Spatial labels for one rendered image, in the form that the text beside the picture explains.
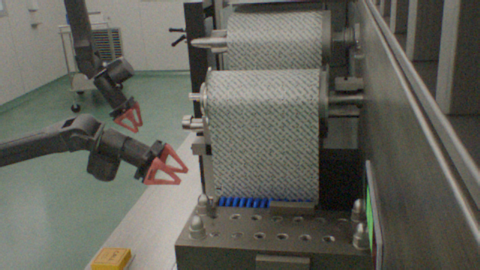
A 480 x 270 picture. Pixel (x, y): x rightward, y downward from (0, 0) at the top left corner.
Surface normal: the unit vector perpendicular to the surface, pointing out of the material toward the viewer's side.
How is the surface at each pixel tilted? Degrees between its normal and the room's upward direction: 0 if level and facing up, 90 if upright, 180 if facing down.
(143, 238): 0
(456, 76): 90
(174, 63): 90
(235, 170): 90
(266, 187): 90
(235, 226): 0
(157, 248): 0
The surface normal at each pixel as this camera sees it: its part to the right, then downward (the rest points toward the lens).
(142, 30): -0.18, 0.36
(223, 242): -0.06, -0.93
